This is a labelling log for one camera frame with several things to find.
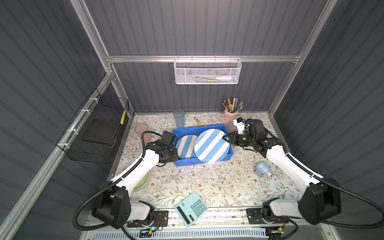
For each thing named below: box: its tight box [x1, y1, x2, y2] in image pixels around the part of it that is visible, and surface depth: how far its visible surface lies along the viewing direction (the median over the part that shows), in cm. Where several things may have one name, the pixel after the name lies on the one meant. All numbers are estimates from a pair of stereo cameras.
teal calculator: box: [174, 191, 209, 228], surface depth 77 cm
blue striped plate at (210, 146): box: [194, 128, 231, 164], surface depth 82 cm
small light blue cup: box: [255, 162, 271, 178], surface depth 85 cm
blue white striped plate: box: [176, 134, 198, 159], surface depth 98 cm
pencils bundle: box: [222, 97, 244, 113], surface depth 111 cm
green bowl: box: [132, 171, 150, 192], surface depth 80 cm
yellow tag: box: [120, 109, 127, 125], surface depth 84 cm
